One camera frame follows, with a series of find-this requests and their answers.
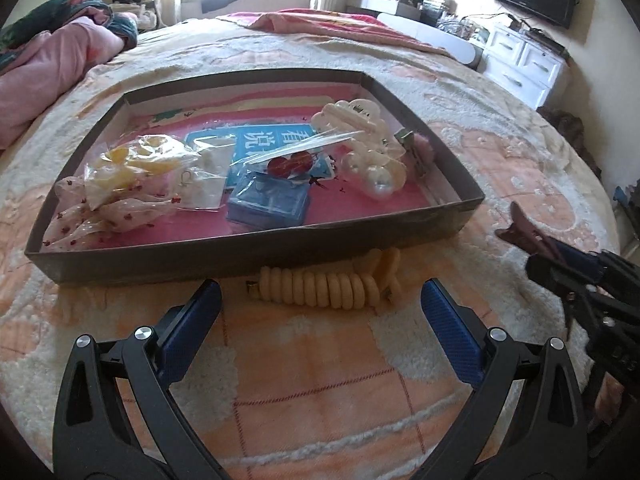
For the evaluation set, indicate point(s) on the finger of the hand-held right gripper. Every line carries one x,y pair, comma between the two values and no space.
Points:
560,277
580,262

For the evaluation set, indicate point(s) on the cream spiral hair clip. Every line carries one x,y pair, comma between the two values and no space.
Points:
320,287

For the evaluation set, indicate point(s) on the red and pink blanket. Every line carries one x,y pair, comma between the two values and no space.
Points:
325,27

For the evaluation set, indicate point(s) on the pink fuzzy hair clip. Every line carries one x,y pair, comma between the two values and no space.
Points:
417,152

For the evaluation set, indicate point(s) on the dark floral quilt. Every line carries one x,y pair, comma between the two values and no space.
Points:
60,7

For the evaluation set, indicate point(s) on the white drawer cabinet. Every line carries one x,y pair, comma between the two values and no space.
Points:
525,67

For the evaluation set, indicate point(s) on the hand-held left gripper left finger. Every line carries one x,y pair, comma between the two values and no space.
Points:
192,327

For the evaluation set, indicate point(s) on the pink duvet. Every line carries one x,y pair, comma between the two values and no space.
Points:
50,60

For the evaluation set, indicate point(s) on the polka-dot fabric hair bow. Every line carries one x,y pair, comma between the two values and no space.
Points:
100,217

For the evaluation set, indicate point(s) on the pearl hair clip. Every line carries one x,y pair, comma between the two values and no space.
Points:
375,180

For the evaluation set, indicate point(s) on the clear bag with yellow rings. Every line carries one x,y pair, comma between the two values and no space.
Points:
135,157

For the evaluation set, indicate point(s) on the white curved bench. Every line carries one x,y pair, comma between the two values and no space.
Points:
435,37

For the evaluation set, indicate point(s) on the dark bundle on floor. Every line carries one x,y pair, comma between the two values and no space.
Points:
572,135

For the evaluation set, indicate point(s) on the brown oval hair clip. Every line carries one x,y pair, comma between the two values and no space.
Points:
522,232

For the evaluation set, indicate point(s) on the cream claw hair clip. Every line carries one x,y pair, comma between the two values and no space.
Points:
350,117

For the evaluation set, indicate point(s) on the clear bag with white earrings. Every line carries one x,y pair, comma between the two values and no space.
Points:
205,180

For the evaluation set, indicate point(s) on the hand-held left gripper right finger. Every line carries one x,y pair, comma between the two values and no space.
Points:
450,327

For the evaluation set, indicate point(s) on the white vanity desk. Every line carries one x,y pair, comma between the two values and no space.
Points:
372,2

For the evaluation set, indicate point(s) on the black set-top box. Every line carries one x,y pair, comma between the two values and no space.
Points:
545,40

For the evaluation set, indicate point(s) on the dark cardboard box pink inside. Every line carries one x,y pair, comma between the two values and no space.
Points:
150,260

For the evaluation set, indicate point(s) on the blue plastic box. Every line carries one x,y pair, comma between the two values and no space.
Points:
265,200

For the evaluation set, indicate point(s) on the clear bag with red earrings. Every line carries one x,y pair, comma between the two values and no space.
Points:
287,165

